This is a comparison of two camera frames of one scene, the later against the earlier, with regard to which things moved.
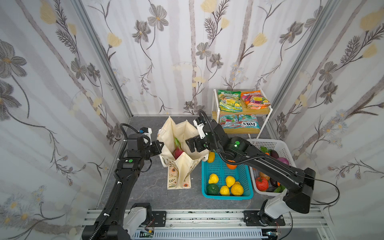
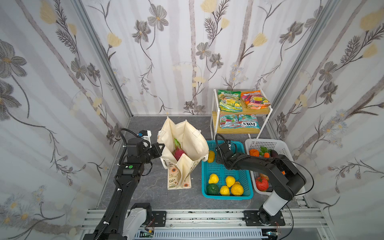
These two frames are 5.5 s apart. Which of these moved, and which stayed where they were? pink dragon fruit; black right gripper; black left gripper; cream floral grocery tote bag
Moved: black right gripper
Stayed: black left gripper; pink dragon fruit; cream floral grocery tote bag
